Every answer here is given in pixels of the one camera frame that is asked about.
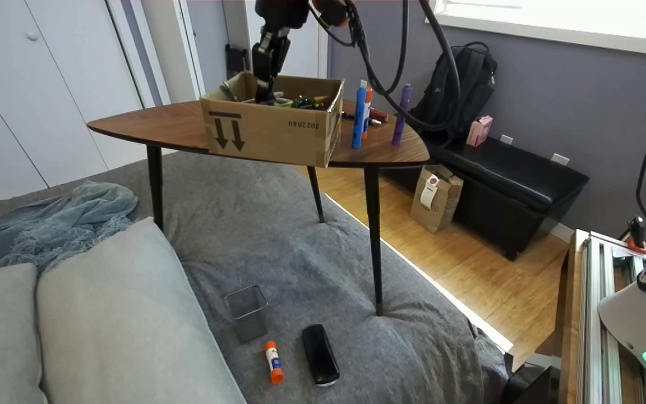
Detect large gray sofa cushion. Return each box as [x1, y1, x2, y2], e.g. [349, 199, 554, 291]
[36, 216, 248, 404]

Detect orange and white marker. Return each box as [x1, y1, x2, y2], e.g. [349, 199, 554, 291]
[363, 85, 377, 134]

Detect blue marker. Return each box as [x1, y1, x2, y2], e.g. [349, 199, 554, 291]
[349, 77, 370, 152]

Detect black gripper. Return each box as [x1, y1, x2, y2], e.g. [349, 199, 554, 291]
[252, 0, 311, 103]

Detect red and black clamp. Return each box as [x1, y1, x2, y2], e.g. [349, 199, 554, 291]
[618, 214, 646, 254]

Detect dark wooden side table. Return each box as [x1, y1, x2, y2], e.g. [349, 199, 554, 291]
[84, 98, 430, 316]

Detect white window sill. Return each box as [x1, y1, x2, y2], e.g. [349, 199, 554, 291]
[422, 0, 646, 60]

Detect black bag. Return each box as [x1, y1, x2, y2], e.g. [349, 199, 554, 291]
[495, 353, 562, 404]

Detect small pink box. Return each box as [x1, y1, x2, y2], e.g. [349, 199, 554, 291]
[464, 113, 495, 149]

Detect white paper tag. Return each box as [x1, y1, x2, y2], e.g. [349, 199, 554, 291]
[416, 173, 441, 212]

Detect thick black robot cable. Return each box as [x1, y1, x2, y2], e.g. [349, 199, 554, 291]
[382, 0, 467, 142]

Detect cardboard box with arrows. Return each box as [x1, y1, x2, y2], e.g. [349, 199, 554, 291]
[200, 70, 345, 168]

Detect aluminium robot stand frame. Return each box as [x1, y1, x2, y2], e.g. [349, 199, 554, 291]
[558, 227, 646, 404]

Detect blue throw blanket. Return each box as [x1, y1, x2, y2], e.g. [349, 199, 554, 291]
[0, 180, 142, 281]

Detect purple marker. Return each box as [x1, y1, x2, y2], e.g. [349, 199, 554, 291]
[391, 82, 415, 149]

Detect green marker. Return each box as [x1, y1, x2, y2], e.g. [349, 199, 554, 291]
[290, 93, 331, 110]

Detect gray mesh pen cup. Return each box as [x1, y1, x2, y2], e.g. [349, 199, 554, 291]
[222, 282, 272, 346]

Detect gray couch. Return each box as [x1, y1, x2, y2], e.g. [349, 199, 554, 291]
[0, 152, 513, 404]

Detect small cardboard box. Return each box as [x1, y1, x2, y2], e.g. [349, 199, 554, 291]
[409, 161, 467, 234]

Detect orange and white glue stick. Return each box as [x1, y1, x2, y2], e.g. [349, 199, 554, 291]
[262, 339, 286, 386]

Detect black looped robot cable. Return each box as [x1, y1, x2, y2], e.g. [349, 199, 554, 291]
[308, 0, 413, 118]

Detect black leather ottoman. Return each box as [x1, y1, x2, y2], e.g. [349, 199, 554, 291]
[385, 132, 593, 262]

